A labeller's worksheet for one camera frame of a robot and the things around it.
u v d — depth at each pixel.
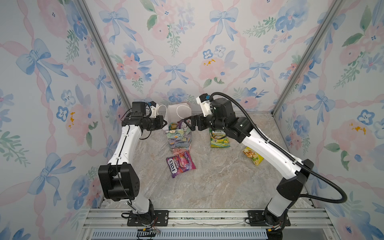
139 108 0.65
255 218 0.73
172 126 0.98
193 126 0.61
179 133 0.80
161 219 0.74
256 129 0.47
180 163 0.90
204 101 0.59
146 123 0.69
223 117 0.52
